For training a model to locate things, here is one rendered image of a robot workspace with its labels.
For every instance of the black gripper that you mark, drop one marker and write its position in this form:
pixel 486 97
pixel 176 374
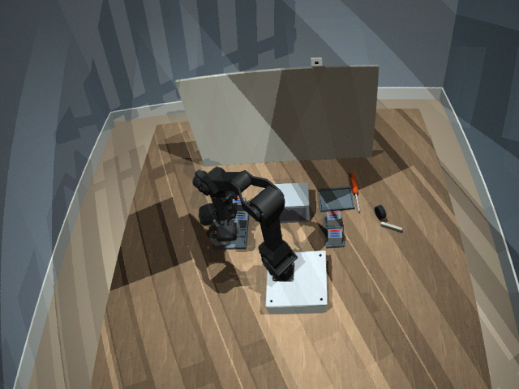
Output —
pixel 227 230

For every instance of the white rectangular bar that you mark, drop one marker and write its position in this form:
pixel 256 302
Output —
pixel 391 226

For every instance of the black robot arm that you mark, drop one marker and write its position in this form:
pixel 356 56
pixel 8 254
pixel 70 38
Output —
pixel 265 207

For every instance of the large grey panel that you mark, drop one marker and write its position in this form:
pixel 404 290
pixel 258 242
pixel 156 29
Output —
pixel 283 114

